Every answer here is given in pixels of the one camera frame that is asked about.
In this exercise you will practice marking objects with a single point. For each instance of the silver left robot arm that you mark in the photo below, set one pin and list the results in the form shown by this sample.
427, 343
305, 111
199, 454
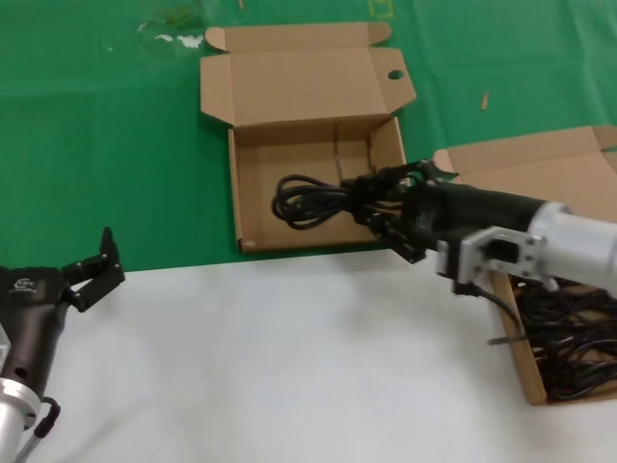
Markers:
12, 419

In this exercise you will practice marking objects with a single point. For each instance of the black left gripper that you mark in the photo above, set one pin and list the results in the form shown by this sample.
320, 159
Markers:
29, 313

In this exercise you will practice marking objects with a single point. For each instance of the green table cloth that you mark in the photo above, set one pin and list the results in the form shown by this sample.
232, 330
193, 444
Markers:
96, 144

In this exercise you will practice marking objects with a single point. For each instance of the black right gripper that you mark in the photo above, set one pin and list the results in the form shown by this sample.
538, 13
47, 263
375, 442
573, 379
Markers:
463, 212

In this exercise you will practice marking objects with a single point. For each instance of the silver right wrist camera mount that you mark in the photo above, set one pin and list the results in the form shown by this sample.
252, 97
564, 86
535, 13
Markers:
487, 255

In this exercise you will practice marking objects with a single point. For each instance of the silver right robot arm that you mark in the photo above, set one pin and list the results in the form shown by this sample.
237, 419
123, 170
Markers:
578, 246

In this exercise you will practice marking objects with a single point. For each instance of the cardboard box with round holes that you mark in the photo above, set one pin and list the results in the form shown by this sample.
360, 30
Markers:
308, 87

